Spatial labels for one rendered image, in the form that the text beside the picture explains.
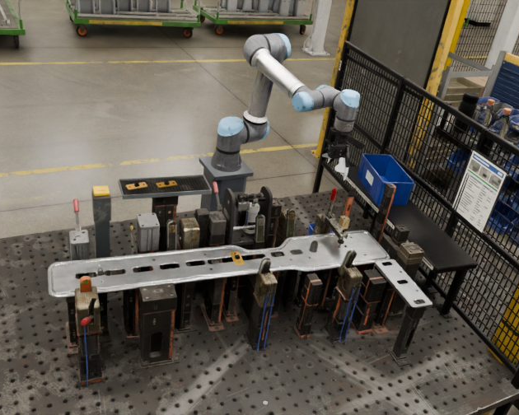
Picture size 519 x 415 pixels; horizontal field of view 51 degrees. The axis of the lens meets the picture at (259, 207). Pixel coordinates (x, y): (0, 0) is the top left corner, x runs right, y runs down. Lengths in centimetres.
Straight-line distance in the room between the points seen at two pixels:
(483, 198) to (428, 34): 211
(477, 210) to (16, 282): 200
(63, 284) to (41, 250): 70
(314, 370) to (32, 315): 114
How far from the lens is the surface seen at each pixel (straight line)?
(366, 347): 237
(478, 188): 246
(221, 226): 225
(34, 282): 254
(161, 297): 192
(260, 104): 254
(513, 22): 641
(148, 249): 218
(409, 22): 448
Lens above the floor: 230
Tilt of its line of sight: 31 degrees down
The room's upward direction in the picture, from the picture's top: 9 degrees clockwise
